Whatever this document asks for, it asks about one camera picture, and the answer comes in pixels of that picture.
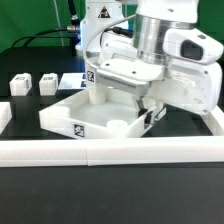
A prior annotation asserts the white U-shaped fence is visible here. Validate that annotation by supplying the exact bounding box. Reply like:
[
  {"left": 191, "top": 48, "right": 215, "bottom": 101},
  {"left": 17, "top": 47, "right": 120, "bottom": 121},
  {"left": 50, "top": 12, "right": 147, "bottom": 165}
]
[{"left": 0, "top": 101, "right": 224, "bottom": 168}]

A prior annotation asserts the metal cable connector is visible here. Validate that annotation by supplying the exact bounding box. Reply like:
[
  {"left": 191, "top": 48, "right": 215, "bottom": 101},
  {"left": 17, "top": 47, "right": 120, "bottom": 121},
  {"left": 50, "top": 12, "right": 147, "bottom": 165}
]
[{"left": 67, "top": 25, "right": 80, "bottom": 33}]

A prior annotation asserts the white marker sheet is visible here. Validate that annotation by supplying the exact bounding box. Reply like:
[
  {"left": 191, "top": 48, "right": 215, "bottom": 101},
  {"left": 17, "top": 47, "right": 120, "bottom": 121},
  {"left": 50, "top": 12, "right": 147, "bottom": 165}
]
[{"left": 58, "top": 72, "right": 86, "bottom": 90}]

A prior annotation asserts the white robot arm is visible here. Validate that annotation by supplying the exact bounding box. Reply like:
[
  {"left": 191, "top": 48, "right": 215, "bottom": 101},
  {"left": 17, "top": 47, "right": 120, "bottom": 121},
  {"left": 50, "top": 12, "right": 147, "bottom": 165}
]
[{"left": 85, "top": 0, "right": 223, "bottom": 116}]

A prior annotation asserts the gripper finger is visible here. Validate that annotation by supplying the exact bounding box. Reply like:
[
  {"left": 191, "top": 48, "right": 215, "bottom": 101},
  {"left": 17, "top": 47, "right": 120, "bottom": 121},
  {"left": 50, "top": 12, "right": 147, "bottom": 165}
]
[
  {"left": 133, "top": 97, "right": 147, "bottom": 117},
  {"left": 144, "top": 107, "right": 163, "bottom": 128}
]

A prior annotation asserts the black cable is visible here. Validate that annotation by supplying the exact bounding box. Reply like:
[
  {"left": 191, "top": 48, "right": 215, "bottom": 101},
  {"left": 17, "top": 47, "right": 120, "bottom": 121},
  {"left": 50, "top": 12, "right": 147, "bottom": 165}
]
[{"left": 11, "top": 28, "right": 73, "bottom": 49}]

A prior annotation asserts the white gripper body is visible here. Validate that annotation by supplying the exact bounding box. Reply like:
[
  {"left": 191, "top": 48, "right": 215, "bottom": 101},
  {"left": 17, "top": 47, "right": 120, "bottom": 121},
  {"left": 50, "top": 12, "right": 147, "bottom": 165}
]
[{"left": 98, "top": 31, "right": 223, "bottom": 115}]

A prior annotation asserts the white square tabletop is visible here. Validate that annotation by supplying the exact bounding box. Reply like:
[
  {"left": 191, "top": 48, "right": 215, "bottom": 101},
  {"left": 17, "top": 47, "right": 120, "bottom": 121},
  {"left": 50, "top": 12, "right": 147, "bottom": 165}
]
[{"left": 39, "top": 88, "right": 166, "bottom": 139}]

